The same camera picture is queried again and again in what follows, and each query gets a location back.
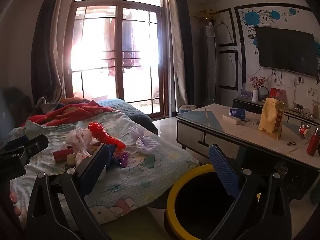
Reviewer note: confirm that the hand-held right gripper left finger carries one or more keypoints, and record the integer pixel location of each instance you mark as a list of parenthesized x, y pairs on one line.
[(100, 160)]

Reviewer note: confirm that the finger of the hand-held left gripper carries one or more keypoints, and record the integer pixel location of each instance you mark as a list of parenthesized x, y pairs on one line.
[(16, 142), (36, 145)]

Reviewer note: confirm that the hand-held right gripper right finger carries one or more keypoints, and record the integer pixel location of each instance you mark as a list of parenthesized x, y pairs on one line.
[(222, 165)]

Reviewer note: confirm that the purple foil wrapper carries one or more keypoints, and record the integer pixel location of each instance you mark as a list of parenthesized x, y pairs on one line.
[(121, 160)]

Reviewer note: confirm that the red paper tube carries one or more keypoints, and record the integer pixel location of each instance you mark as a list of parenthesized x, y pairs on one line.
[(62, 154)]

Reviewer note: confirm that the white plastic bag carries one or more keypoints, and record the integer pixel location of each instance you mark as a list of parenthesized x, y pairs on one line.
[(80, 140)]

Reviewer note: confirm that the yellow paper scrap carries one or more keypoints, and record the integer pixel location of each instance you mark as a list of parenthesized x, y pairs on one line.
[(70, 159)]

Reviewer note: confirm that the yellow rimmed black trash bin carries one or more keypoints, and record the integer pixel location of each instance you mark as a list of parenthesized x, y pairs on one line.
[(172, 200)]

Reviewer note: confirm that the person's left hand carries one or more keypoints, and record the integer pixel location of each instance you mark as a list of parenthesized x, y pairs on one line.
[(15, 203)]

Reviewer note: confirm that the grey cloth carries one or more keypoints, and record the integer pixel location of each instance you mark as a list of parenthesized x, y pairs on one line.
[(46, 106)]

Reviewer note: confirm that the white coffee table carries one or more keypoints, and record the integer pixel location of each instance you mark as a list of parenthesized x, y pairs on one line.
[(215, 122)]

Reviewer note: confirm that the light blue cartoon blanket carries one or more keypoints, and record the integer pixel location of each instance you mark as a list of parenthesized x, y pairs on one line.
[(140, 180)]

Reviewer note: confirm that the red flowered blanket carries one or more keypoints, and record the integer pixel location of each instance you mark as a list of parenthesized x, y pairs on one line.
[(75, 112)]

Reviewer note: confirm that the blue tissue packet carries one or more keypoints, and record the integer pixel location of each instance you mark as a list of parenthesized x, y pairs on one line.
[(237, 113)]

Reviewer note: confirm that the blue quilted sofa cover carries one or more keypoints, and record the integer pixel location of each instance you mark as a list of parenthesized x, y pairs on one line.
[(130, 112)]

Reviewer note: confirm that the black television cabinet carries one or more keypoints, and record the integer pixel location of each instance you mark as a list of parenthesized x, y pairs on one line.
[(247, 105)]

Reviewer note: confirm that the blue white plastic stool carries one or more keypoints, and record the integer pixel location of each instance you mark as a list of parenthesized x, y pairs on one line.
[(187, 109)]

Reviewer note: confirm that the yellow paper food bag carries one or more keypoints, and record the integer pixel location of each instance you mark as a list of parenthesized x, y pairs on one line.
[(271, 120)]

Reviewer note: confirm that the purple box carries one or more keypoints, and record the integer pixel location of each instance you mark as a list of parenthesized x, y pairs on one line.
[(246, 94)]

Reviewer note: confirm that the white vase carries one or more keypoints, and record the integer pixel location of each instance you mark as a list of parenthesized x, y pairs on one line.
[(255, 96)]

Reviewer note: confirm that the green floor mat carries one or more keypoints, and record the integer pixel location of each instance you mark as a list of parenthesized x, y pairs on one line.
[(140, 225)]

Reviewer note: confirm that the red drink can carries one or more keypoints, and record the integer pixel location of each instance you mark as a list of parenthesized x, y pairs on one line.
[(303, 132)]

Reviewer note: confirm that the dark curtain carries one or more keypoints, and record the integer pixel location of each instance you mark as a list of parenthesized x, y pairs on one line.
[(45, 55), (183, 55)]

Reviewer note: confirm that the red card box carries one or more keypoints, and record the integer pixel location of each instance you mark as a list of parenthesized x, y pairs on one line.
[(278, 93)]

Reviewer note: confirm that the small glass bowl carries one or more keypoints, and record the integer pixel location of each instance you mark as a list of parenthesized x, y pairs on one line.
[(305, 124)]

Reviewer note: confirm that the red squeeze bottle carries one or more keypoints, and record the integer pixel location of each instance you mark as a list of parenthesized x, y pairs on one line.
[(313, 143)]

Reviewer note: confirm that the grey standing air conditioner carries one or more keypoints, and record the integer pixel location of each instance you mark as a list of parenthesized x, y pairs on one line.
[(208, 65)]

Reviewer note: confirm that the brown framed glass door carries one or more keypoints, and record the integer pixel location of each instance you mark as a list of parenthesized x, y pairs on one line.
[(118, 55)]

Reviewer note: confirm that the yellow snack bag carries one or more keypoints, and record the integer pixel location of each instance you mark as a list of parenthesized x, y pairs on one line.
[(316, 107)]

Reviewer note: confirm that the hanging laundry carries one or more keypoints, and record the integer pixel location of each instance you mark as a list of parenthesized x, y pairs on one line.
[(127, 42)]

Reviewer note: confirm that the yellow artificial flowers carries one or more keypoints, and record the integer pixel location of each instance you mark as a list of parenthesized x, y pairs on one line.
[(207, 13)]

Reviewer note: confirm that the wall socket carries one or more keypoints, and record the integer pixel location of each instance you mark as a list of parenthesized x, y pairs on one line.
[(301, 80)]

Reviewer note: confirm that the white wall sticker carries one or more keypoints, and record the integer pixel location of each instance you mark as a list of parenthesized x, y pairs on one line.
[(312, 91)]

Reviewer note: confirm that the black wall television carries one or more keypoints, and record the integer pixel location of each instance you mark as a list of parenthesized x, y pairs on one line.
[(287, 51)]

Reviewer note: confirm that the blue flower wall decal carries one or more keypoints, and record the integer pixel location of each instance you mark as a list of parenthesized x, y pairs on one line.
[(250, 17)]

